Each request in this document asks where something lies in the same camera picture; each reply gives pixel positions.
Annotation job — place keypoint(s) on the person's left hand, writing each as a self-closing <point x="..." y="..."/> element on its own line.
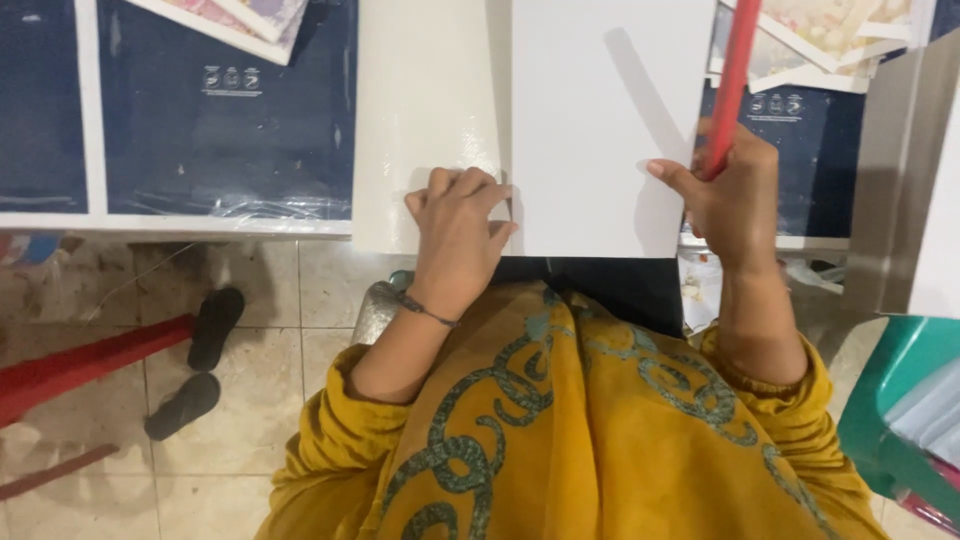
<point x="454" y="240"/>

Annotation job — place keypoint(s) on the person's right hand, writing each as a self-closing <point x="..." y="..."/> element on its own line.
<point x="739" y="217"/>

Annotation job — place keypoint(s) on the red stick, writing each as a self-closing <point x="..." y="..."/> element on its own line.
<point x="731" y="67"/>

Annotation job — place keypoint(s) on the white matte board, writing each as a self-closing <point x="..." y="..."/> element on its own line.
<point x="600" y="135"/>

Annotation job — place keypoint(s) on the white crumpled paper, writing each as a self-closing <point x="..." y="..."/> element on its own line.
<point x="699" y="289"/>

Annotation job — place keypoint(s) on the small blue printed sheet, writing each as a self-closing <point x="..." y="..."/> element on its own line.
<point x="810" y="172"/>

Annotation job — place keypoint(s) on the metal stool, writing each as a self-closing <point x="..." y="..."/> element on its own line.
<point x="379" y="307"/>

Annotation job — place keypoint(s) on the white glossy sheet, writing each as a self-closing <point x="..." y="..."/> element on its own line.
<point x="427" y="97"/>

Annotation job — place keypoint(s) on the grey cardboard panel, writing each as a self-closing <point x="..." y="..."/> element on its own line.
<point x="892" y="187"/>

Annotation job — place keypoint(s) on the stack of pale prints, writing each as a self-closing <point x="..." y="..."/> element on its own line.
<point x="817" y="37"/>

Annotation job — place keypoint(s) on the white panel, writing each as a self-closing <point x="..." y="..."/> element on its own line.
<point x="941" y="225"/>

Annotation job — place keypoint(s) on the yellow patterned garment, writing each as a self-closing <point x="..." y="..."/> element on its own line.
<point x="570" y="435"/>

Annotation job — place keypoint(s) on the green plastic chair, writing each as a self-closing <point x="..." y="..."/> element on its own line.
<point x="877" y="420"/>

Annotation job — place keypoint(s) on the large blue printed sheet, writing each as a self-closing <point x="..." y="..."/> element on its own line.
<point x="225" y="135"/>

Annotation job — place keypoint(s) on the black sandal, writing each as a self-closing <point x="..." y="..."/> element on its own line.
<point x="216" y="326"/>
<point x="184" y="406"/>

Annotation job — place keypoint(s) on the pale sheets on chair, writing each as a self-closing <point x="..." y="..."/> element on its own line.
<point x="930" y="412"/>

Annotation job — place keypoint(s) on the stack of floral prints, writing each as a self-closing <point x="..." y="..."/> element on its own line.
<point x="240" y="22"/>

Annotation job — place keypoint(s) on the red bar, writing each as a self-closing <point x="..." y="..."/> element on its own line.
<point x="82" y="364"/>

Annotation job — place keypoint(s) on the brown wooden strip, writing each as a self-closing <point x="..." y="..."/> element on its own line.
<point x="56" y="471"/>

